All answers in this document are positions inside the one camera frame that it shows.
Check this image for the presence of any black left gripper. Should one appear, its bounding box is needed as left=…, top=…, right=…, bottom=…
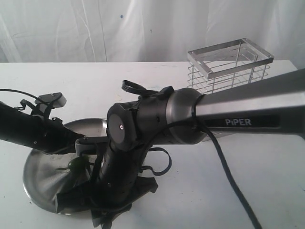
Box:
left=30, top=118, right=84, bottom=155

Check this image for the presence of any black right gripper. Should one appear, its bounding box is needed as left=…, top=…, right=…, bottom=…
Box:
left=55, top=145, right=158, bottom=229

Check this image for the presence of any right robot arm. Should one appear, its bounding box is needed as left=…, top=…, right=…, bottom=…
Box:
left=55, top=69, right=305, bottom=229

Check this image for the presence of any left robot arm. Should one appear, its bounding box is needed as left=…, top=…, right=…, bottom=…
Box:
left=0, top=103, right=84, bottom=155

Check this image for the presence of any round stainless steel plate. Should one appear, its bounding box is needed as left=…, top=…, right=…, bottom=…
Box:
left=23, top=118, right=107, bottom=213

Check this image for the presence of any white backdrop curtain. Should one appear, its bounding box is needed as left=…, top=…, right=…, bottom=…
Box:
left=0, top=0, right=305, bottom=68

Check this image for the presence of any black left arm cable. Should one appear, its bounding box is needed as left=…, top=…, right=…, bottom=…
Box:
left=0, top=88, right=62, bottom=125

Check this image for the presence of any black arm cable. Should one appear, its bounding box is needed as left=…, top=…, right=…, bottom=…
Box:
left=90, top=80, right=260, bottom=229
left=0, top=88, right=62, bottom=125

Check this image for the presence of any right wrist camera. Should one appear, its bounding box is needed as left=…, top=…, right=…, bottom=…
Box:
left=74, top=136, right=108, bottom=156

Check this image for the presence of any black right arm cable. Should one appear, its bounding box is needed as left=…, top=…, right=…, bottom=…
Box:
left=90, top=80, right=260, bottom=229

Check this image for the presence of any chrome wire utensil basket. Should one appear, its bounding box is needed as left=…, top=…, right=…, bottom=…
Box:
left=187, top=38, right=274, bottom=94

